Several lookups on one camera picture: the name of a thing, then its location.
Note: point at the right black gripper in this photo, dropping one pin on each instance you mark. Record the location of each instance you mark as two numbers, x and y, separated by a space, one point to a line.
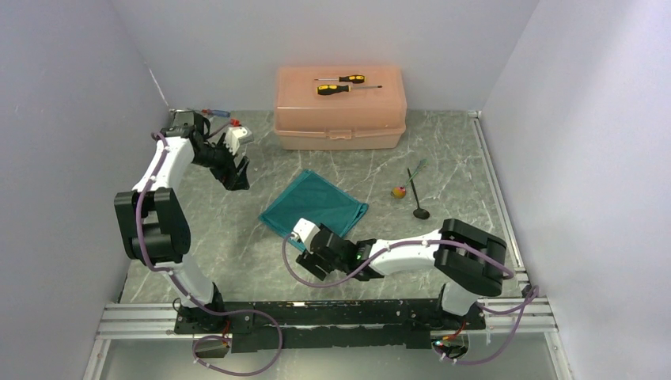
308 260

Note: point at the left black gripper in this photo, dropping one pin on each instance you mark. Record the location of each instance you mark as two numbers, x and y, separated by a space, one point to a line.
240 180

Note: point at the teal cloth napkin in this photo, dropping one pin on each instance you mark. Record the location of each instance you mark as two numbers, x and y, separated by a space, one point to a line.
312 197

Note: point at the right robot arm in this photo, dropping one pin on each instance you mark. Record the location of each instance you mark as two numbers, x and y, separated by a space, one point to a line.
472 259

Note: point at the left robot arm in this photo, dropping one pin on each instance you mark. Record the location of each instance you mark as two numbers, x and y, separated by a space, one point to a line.
153 227

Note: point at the red-blue screwdriver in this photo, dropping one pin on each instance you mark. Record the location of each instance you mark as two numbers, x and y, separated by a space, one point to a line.
216 112

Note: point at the pink plastic toolbox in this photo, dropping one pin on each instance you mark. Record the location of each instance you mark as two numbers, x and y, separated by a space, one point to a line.
360 120

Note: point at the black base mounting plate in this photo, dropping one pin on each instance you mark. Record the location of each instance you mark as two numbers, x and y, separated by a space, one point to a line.
412 323

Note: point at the black spoon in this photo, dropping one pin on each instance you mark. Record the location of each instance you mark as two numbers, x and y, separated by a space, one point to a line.
419 212

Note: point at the large yellow-black screwdriver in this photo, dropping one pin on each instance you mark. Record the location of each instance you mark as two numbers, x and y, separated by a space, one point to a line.
328 90

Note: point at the small yellow-black screwdriver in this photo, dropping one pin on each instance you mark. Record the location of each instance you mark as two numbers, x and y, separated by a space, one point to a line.
353 79

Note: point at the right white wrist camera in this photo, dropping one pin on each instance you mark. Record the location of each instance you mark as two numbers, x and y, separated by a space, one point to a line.
305 231

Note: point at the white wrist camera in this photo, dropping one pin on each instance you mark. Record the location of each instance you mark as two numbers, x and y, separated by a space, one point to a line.
305 231
236 135

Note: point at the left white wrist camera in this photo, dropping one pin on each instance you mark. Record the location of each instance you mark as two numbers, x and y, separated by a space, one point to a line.
236 135

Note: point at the aluminium frame rail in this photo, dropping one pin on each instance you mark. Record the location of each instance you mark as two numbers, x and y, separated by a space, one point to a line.
157 321

